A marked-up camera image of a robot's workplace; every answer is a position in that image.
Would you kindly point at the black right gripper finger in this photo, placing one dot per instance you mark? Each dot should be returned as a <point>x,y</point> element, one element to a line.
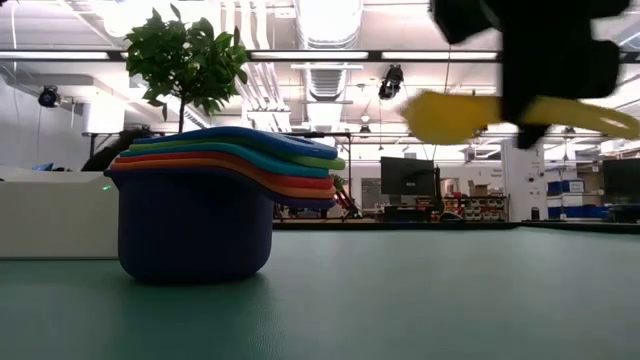
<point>527,120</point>

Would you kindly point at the yellow measuring cup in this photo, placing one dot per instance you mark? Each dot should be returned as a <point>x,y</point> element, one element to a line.
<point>450,117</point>

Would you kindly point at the green measuring cup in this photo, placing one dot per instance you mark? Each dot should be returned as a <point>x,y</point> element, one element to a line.
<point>325,162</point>

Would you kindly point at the blue measuring cup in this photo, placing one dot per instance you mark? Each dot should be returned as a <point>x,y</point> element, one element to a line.
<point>280,142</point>

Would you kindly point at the teal measuring cup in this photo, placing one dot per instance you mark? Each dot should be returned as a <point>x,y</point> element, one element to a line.
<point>280,165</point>

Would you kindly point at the purple measuring cup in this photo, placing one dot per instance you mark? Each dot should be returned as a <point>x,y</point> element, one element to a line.
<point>195,225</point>

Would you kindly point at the white plastic basket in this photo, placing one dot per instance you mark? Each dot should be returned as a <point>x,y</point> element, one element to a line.
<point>55,220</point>

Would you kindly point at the white pillar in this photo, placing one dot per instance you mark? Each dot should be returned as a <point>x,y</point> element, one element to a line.
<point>525,185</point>

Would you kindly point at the cardboard box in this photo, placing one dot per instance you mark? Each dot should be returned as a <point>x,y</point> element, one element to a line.
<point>479,189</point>

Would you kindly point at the blue storage bins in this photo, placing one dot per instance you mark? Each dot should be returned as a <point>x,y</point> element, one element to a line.
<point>575,200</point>

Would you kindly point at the black computer monitor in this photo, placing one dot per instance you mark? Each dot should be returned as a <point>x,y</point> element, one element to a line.
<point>407,175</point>
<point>622,177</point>

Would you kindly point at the green table mat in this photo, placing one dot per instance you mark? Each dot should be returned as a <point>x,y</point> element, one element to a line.
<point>400,300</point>

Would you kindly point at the green leafy plant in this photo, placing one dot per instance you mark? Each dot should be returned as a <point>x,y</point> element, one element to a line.
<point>185,55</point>

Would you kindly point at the black round ceiling device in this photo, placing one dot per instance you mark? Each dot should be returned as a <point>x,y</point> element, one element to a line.
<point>48,96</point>

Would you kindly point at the black hanging camera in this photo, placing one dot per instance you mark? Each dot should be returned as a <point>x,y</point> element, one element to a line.
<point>391,82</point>

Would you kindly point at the silver ceiling duct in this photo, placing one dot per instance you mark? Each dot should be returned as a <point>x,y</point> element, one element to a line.
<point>327,30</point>

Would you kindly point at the black overhead frame bar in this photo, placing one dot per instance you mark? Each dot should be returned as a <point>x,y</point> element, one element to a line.
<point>310,55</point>

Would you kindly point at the white wall unit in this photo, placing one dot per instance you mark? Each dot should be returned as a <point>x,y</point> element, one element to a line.
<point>102,116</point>

